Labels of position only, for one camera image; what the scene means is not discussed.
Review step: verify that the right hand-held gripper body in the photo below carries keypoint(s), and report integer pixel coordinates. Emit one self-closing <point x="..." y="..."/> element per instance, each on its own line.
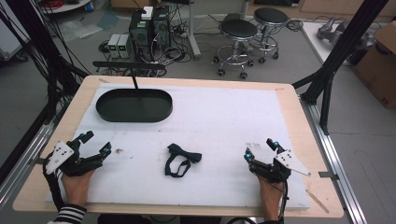
<point x="288" y="161"/>

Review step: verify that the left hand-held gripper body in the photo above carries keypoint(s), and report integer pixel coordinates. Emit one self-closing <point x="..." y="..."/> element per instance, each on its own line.
<point x="59" y="155"/>

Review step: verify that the black oval tray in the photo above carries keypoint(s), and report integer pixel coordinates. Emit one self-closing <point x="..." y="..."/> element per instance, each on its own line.
<point x="134" y="105"/>

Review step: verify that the black bow tie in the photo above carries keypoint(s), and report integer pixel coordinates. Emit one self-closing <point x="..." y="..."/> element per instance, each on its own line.
<point x="183" y="154"/>

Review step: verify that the person's right hand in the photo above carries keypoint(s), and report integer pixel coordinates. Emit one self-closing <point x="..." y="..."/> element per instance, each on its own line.
<point x="271" y="194"/>

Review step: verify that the person's left hand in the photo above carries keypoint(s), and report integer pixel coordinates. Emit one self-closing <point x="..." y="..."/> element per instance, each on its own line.
<point x="76" y="188"/>

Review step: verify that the white foam mat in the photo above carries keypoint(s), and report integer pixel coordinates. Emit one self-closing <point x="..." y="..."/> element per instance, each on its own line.
<point x="218" y="124"/>

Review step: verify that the thin wooden stick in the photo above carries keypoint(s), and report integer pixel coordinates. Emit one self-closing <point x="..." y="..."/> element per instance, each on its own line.
<point x="317" y="201"/>

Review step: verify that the black stand with crossbar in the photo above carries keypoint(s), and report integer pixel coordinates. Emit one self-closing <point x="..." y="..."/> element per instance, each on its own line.
<point x="127" y="65"/>

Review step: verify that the person's dark clothing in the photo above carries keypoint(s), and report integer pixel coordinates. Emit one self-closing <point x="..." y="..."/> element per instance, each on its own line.
<point x="155" y="219"/>

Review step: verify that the grey power supply unit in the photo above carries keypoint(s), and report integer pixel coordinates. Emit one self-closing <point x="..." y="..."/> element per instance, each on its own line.
<point x="125" y="46"/>
<point x="113" y="45"/>

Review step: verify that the clear plastic sheet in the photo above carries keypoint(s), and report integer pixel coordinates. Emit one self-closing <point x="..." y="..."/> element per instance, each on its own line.
<point x="87" y="26"/>

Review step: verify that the black computer tower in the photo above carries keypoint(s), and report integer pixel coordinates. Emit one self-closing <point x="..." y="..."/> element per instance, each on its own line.
<point x="140" y="34"/>
<point x="161" y="28"/>

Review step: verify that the black round stool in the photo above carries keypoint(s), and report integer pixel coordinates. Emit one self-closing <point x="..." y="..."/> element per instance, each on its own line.
<point x="270" y="15"/>
<point x="238" y="29"/>

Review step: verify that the grey robot part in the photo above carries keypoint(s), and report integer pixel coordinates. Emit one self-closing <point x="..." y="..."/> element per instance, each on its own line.
<point x="331" y="31"/>

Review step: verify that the blue tape roll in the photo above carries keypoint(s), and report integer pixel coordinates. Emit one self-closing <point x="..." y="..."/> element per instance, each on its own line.
<point x="89" y="6"/>

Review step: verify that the cardboard box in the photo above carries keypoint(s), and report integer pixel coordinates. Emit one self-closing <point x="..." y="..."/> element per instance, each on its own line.
<point x="378" y="68"/>

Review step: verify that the white box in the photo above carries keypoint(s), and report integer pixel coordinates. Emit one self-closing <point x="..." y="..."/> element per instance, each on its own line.
<point x="147" y="12"/>

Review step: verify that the aluminium rail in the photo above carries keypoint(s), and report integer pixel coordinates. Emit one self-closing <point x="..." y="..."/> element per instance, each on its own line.
<point x="21" y="174"/>
<point x="339" y="174"/>

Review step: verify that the black metal frame stand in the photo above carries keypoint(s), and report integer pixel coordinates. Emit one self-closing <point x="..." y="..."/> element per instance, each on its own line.
<point x="46" y="62"/>
<point x="339" y="53"/>

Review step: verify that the grey table leg post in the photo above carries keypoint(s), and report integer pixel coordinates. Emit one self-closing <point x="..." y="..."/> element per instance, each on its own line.
<point x="193" y="31"/>

